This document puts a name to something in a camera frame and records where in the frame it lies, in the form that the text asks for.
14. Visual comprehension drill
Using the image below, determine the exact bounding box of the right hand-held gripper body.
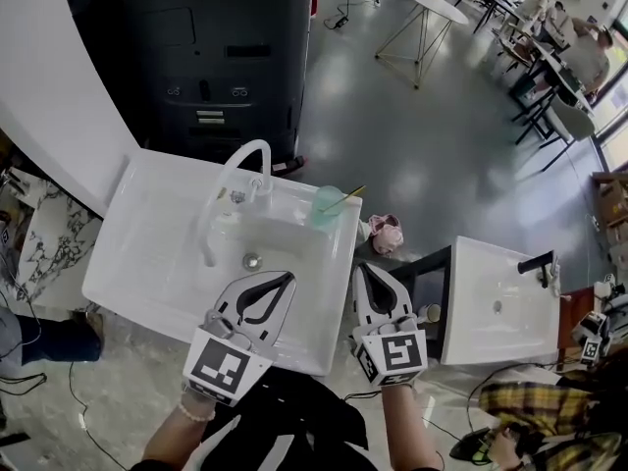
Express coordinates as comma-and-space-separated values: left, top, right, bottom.
350, 314, 429, 390

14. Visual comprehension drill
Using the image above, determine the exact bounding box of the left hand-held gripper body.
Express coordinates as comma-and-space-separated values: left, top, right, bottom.
182, 309, 274, 407

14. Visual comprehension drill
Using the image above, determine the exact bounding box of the translucent green cup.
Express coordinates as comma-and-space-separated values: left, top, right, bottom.
312, 184, 348, 229

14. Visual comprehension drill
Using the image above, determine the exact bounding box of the green toothbrush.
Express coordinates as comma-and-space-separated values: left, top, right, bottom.
318, 183, 368, 214

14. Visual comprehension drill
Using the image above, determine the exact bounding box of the person's right forearm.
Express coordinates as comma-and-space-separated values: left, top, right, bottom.
380, 385, 443, 470

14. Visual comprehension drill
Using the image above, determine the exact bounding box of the person's left forearm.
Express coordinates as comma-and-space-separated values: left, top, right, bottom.
139, 392, 217, 468

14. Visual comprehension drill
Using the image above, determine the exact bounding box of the pink toy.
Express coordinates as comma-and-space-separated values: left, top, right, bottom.
367, 213, 404, 257

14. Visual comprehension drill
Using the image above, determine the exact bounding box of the small white sink basin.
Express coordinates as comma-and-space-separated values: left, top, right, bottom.
440, 235, 561, 367

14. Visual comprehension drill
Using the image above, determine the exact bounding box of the black white jacket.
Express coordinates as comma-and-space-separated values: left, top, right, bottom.
127, 365, 443, 471

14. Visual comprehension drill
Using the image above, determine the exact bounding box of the large white sink basin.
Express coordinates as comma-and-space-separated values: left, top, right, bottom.
80, 147, 364, 377

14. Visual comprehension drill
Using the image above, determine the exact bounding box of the black green pouch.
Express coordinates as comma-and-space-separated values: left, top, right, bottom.
448, 427, 497, 463

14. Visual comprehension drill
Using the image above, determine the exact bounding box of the black faucet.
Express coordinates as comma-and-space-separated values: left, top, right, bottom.
516, 249, 560, 289

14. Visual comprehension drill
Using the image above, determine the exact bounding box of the white arched faucet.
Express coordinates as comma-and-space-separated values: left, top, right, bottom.
194, 138, 274, 268

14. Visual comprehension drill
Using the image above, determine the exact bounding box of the brown wooden stool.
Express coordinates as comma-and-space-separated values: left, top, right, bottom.
558, 287, 598, 362

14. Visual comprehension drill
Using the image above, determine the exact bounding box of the marble pattern table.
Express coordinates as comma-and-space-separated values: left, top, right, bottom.
0, 167, 104, 313

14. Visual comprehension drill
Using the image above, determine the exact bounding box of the black cabinet machine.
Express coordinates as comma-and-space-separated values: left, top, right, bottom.
61, 0, 315, 171

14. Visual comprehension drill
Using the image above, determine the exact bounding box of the brown cardboard box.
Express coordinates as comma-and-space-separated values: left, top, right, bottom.
591, 172, 628, 244

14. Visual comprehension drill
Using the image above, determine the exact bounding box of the grey chair with black legs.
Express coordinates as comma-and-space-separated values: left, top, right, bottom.
514, 98, 598, 174

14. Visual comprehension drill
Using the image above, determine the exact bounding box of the long white dining table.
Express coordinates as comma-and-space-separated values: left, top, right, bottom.
455, 0, 598, 112

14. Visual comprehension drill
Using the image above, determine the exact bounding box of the pale bead bracelet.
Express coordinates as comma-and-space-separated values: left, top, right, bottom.
177, 399, 217, 422

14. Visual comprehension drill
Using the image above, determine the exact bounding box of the white wire-leg side table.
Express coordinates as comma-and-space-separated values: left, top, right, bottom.
375, 0, 470, 90

